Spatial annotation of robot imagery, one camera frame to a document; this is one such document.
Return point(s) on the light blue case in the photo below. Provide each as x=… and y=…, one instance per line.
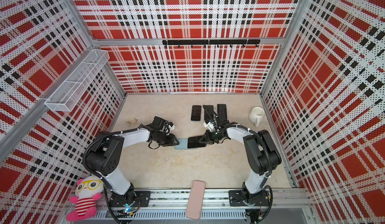
x=186, y=144

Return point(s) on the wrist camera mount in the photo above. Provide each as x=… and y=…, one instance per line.
x=170, y=126
x=209, y=125

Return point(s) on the aluminium front rail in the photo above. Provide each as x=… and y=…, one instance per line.
x=208, y=204

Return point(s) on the pink phone case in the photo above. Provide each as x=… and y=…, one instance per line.
x=195, y=200

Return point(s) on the black hook rail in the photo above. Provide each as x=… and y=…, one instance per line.
x=179, y=43

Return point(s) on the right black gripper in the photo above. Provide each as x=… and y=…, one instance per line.
x=207, y=140

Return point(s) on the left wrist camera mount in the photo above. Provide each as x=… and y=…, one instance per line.
x=170, y=126

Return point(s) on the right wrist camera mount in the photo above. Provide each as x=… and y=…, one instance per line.
x=209, y=125

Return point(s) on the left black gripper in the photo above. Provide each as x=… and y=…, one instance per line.
x=171, y=141

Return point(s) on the pink plush toy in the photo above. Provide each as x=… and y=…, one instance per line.
x=87, y=192

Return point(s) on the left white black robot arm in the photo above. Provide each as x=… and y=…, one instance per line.
x=102, y=157

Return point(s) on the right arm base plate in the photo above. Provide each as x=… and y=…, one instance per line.
x=241, y=198

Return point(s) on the white wire mesh basket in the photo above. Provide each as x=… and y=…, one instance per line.
x=70, y=91

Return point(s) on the black phone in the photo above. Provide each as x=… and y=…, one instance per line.
x=209, y=114
x=197, y=141
x=196, y=112
x=222, y=112

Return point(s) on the white ceramic mug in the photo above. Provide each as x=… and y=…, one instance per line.
x=256, y=116

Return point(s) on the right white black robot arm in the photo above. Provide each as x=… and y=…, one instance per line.
x=262, y=154

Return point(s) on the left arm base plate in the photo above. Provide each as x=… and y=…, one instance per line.
x=132, y=199

